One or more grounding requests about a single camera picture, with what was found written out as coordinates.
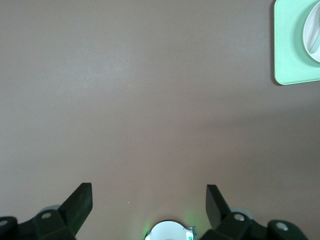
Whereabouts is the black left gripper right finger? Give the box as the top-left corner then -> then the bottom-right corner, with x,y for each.
199,184 -> 307,240

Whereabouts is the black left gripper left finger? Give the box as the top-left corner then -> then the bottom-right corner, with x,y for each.
0,182 -> 94,240

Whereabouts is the light green rectangular tray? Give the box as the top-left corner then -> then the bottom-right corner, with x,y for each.
273,0 -> 320,86

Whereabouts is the pale pink round plate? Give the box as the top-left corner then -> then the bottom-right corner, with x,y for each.
302,0 -> 320,63

